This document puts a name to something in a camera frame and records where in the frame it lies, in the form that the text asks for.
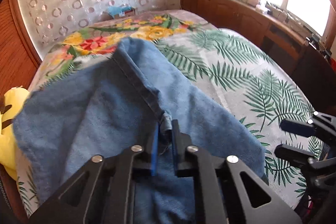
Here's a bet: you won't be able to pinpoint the blue item at bed head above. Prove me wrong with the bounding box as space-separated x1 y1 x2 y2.
107 6 135 19

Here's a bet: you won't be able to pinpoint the palm leaf print blanket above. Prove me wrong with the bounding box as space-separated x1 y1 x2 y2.
17 30 322 215

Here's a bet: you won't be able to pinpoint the blue denim jeans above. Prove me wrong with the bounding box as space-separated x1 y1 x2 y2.
13 38 265 223

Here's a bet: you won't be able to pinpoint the long wooden side cabinet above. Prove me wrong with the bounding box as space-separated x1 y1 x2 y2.
180 0 335 115

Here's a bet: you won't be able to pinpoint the yellow plush toy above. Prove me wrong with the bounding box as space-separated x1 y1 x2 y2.
0 87 30 181

